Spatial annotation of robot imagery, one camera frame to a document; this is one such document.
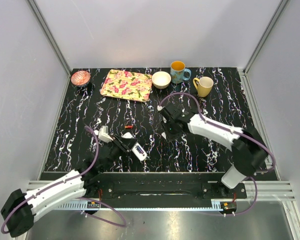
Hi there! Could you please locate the left aluminium frame post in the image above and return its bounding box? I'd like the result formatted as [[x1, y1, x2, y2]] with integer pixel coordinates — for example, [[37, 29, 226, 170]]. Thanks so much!
[[26, 0, 72, 77]]

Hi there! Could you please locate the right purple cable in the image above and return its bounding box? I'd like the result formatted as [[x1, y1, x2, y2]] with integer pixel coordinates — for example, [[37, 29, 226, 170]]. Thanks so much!
[[157, 92, 276, 217]]

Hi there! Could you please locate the cream ceramic bowl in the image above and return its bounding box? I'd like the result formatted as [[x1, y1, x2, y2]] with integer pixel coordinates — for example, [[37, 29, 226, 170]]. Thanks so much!
[[152, 71, 171, 90]]

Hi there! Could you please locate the yellow mug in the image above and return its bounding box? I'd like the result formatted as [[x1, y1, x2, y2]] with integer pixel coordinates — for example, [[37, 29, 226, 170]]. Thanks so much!
[[192, 76, 214, 98]]

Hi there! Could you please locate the floral rectangular tray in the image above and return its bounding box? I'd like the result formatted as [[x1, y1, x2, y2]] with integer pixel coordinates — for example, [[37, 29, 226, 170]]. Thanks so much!
[[100, 69, 153, 102]]

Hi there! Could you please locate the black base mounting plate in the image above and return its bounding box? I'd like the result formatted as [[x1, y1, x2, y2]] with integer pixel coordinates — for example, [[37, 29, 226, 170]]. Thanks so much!
[[85, 172, 247, 209]]

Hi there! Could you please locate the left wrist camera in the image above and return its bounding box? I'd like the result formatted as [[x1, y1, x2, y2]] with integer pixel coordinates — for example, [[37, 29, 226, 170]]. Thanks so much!
[[97, 125, 113, 143]]

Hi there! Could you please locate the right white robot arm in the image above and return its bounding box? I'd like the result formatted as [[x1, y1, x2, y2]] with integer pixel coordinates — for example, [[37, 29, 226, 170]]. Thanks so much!
[[157, 104, 269, 198]]

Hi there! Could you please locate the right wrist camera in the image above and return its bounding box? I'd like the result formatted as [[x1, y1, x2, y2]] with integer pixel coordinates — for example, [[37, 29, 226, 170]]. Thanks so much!
[[157, 105, 164, 112]]

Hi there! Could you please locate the right aluminium frame post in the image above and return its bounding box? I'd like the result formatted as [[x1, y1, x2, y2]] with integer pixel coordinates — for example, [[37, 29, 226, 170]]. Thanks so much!
[[242, 0, 290, 75]]

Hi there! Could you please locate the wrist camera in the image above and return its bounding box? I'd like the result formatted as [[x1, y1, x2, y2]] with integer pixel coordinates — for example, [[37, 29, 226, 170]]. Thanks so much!
[[97, 125, 113, 143], [157, 105, 164, 112]]

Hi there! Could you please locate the white remote control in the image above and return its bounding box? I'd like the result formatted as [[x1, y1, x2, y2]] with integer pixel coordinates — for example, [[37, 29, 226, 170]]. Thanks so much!
[[121, 132, 148, 162]]

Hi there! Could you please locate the aluminium frame post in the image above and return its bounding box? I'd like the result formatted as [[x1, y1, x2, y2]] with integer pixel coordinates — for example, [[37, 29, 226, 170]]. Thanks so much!
[[26, 0, 72, 77], [242, 0, 290, 75]]

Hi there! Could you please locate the blue butterfly mug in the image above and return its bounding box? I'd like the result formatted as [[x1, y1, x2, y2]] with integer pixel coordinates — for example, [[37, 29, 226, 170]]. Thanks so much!
[[170, 60, 192, 84]]

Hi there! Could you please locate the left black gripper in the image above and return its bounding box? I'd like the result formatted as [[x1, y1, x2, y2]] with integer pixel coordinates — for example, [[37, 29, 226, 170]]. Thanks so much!
[[101, 134, 138, 172]]

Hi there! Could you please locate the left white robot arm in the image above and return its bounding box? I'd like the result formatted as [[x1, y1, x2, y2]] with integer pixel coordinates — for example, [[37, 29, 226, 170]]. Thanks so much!
[[0, 135, 139, 238]]

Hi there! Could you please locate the red patterned small bowl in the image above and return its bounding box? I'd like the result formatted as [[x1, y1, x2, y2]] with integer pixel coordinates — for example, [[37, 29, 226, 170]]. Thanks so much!
[[70, 70, 91, 87]]

